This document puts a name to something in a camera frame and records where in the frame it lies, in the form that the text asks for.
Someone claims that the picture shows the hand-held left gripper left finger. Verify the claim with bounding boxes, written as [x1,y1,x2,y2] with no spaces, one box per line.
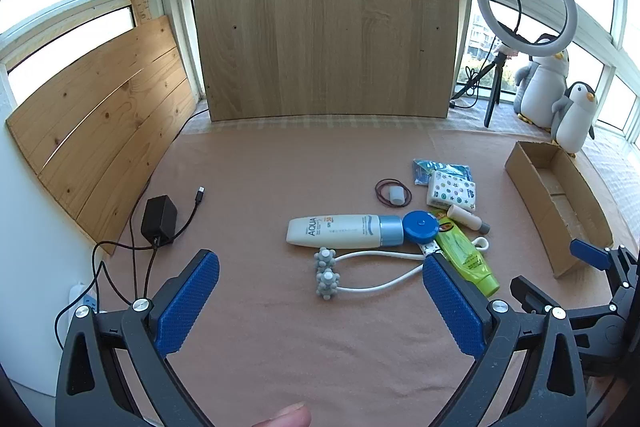
[55,249,221,427]

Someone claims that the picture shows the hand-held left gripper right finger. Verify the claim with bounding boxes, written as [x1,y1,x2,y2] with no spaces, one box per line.
[422,253,588,427]

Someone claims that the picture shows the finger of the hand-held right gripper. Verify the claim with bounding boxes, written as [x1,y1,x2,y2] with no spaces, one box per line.
[510,276,618,323]
[570,239,640,290]

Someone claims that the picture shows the green tube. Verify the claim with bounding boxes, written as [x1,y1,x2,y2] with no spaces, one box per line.
[431,211,501,298]

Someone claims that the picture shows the cardboard box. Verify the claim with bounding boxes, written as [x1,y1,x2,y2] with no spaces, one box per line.
[504,140,614,279]

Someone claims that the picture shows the star print tissue pack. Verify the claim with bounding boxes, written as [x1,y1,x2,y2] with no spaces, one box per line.
[426,170,479,211]

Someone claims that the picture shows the white massager with grey balls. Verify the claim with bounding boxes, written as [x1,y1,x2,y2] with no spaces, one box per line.
[312,237,492,303]

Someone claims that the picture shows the blue round tape measure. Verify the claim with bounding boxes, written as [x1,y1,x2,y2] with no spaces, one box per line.
[402,210,439,246]

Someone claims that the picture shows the pink lip balm stick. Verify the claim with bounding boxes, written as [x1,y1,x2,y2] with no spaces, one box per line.
[446,204,492,235]

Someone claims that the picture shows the white power strip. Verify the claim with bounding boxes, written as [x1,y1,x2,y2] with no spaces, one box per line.
[67,284,101,315]

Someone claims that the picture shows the pink blanket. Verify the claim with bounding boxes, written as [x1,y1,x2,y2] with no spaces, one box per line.
[95,127,626,427]

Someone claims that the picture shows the small grey penguin plush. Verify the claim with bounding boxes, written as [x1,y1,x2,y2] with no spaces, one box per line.
[550,82,598,156]

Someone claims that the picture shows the white sunscreen tube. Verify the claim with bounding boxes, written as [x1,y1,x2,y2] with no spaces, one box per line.
[286,214,405,250]

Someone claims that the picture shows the blue plastic packet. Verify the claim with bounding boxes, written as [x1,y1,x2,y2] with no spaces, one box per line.
[412,158,473,186]

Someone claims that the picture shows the beige checked cloth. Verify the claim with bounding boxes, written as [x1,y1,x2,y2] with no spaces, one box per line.
[181,97,640,248]

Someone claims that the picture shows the large grey penguin plush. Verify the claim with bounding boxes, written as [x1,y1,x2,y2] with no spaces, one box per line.
[514,34,571,130]

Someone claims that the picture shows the black tripod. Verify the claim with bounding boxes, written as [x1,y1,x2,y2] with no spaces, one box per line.
[452,39,516,128]

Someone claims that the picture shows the pine plank board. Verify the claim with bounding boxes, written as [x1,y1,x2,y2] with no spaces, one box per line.
[6,16,197,255]

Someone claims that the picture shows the narrow wooden strip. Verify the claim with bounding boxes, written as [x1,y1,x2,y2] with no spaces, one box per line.
[129,0,153,28]

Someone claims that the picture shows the large light wooden board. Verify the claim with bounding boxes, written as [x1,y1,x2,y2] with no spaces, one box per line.
[192,0,460,122]

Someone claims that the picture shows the black power cable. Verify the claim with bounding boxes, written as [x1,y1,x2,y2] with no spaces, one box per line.
[56,214,161,353]

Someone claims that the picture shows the black usb cable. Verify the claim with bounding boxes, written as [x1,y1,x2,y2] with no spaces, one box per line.
[165,187,206,240]

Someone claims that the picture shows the brown hair tie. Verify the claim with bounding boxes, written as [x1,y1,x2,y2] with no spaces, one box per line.
[375,178,413,207]

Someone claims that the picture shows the black ring light cable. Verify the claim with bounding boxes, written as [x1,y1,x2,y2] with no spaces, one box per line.
[450,66,493,110]

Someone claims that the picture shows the white ring light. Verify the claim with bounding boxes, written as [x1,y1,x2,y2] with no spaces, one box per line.
[476,0,579,58]

